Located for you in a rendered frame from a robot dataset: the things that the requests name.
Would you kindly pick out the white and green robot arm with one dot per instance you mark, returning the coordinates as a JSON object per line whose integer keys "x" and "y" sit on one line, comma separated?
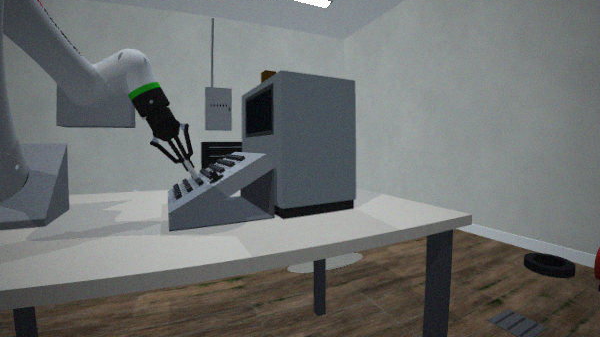
{"x": 30, "y": 27}

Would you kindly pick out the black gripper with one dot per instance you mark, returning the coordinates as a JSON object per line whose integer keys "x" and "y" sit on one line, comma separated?
{"x": 165, "y": 127}

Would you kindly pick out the grey machine console with keypad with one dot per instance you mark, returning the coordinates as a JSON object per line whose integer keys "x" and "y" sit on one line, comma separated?
{"x": 298, "y": 153}

